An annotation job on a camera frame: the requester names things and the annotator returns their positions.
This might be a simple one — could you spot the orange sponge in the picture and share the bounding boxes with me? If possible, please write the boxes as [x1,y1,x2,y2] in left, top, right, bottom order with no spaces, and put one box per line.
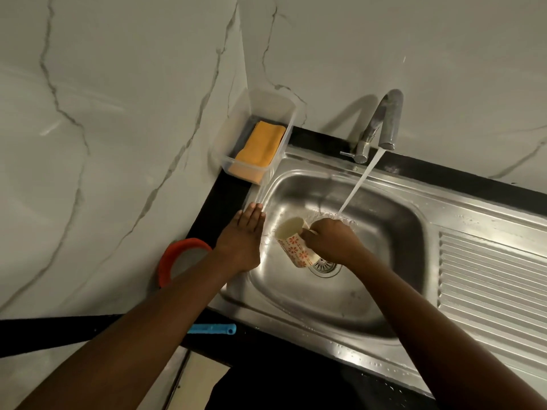
[228,120,287,184]

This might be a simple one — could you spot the red round soap tub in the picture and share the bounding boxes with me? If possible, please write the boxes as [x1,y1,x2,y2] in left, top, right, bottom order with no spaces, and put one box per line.
[157,237,213,289]

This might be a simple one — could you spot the person's right hand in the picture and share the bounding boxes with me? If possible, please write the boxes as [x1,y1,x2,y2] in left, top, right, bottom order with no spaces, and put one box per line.
[300,217,368,266]

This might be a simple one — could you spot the chrome faucet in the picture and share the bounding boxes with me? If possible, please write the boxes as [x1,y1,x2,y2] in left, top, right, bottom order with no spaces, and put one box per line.
[340,89,405,165]

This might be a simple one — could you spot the person's black clothing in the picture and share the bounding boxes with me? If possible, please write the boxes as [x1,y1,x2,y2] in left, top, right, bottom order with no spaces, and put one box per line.
[205,362,441,410]

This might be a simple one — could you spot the round metal drain strainer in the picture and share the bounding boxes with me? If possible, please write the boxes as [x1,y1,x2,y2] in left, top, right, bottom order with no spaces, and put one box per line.
[308,258,342,279]

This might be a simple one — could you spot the blue brush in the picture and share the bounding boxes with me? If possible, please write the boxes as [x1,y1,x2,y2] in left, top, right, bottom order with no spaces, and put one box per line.
[187,323,237,336]

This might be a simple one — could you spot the clear plastic container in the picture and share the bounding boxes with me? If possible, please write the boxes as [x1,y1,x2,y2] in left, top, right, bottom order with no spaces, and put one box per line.
[210,87,298,186]

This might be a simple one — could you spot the grey metal appliance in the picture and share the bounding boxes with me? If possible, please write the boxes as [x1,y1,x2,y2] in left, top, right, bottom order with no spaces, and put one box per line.
[0,341,234,410]

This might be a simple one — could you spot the cream floral mug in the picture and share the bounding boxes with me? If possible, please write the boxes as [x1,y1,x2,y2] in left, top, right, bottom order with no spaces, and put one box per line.
[273,216,322,269]

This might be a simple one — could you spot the running water stream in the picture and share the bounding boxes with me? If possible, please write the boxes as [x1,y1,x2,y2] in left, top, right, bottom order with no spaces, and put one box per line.
[337,147,387,218]

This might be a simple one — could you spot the person's left hand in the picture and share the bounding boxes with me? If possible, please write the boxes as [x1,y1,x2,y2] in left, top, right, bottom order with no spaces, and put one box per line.
[212,202,267,274]

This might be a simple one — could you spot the person's right forearm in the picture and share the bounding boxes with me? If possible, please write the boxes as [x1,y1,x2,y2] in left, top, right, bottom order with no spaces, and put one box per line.
[346,247,547,410]

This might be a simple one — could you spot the stainless steel sink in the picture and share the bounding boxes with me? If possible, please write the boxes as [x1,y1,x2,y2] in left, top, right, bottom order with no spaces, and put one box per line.
[207,145,547,400]

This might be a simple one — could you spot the person's left forearm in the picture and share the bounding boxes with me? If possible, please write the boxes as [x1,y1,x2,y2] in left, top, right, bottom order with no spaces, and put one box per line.
[15,247,240,410]

